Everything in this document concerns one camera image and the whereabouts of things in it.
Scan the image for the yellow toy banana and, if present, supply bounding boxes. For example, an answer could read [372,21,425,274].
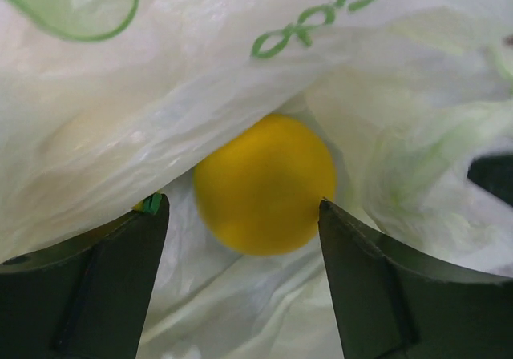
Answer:
[79,192,164,240]

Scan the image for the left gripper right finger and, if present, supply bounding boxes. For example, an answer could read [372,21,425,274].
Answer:
[318,200,512,358]

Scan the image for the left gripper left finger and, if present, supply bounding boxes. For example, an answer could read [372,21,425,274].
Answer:
[1,194,169,358]

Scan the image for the green plastic bag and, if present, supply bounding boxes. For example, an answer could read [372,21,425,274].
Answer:
[1,0,512,358]

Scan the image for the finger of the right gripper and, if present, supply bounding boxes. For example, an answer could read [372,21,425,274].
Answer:
[467,154,513,207]

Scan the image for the yellow toy fruit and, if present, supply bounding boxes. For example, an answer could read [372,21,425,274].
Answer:
[193,114,337,256]

